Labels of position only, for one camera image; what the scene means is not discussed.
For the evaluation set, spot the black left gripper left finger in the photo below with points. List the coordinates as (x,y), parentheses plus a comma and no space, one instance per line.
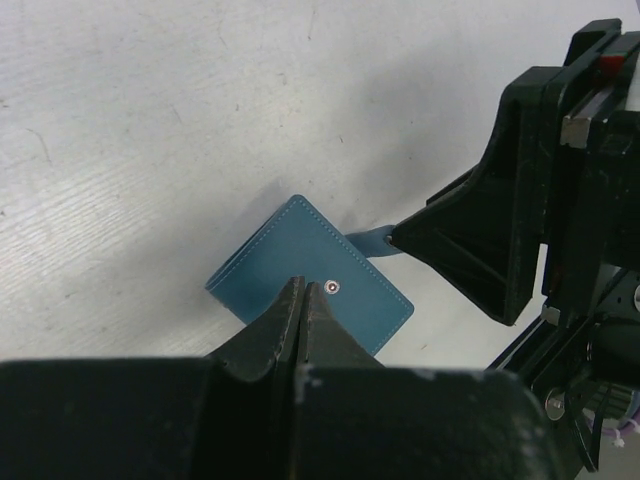
(222,416)

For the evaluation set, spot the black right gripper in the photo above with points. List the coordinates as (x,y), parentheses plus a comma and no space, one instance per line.
(560,172)

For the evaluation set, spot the blue leather card holder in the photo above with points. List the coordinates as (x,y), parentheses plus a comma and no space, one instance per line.
(297,240)

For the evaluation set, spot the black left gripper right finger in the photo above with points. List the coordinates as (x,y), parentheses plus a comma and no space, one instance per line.
(356,419)

